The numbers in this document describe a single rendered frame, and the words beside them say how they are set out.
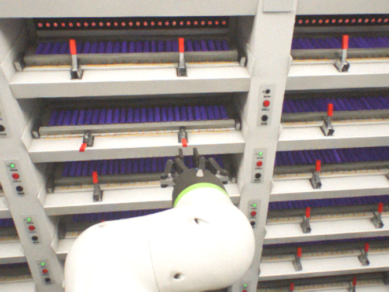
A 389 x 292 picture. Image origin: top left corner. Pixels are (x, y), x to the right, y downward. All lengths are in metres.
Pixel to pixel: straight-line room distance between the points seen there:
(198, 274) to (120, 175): 0.70
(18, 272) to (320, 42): 1.28
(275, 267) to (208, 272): 0.97
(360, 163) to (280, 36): 0.57
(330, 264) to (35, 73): 1.21
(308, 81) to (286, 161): 0.32
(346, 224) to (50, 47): 1.13
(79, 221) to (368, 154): 1.04
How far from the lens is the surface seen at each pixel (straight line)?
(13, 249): 1.25
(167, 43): 0.94
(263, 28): 0.84
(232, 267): 0.38
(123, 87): 0.84
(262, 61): 0.85
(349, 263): 1.46
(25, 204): 1.07
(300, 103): 1.08
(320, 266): 1.40
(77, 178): 1.07
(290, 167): 1.11
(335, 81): 0.96
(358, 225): 1.33
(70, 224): 1.20
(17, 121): 0.94
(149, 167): 1.06
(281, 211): 1.22
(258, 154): 0.95
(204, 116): 0.96
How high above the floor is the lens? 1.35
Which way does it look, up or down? 28 degrees down
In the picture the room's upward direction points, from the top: straight up
